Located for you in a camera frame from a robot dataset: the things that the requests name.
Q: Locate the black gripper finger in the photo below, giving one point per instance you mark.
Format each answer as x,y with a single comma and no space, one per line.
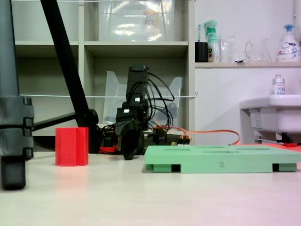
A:
127,141
138,139

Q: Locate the small clear sanitizer bottle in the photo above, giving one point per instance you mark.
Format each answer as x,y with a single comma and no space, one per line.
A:
279,86

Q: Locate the clear glass beaker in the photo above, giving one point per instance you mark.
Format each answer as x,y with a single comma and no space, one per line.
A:
227,51

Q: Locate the white foam soap bottle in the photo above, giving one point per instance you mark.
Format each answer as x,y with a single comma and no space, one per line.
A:
288,49

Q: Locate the white sink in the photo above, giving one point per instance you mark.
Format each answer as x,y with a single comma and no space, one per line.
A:
282,113

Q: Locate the clear glass pitcher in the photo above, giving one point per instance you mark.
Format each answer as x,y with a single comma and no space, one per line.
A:
258,51

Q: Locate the flat orange block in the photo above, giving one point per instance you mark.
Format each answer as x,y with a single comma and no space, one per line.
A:
298,148

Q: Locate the green spray bottle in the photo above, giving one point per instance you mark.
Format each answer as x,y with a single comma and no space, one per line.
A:
212,44

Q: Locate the flat green shape board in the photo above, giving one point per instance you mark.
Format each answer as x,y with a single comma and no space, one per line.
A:
211,160

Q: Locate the black cup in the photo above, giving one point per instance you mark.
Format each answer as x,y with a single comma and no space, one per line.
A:
201,53

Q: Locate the small red black clip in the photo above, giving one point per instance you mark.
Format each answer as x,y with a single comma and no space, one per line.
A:
289,144

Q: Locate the red cross columnar block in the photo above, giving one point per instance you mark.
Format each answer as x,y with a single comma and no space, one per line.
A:
70,146

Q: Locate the beige shelf unit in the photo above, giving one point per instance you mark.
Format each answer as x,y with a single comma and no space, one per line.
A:
131,46

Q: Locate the blue white toothbrush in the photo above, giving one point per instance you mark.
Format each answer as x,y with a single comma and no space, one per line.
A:
199,30

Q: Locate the clear plastic file tray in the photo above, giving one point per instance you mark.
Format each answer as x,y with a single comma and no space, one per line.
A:
113,94

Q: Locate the dark grey tripod leg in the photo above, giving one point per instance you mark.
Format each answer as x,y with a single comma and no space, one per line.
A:
9,70

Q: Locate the clear plastic storage box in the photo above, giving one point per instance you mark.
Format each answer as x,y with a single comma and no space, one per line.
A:
131,23

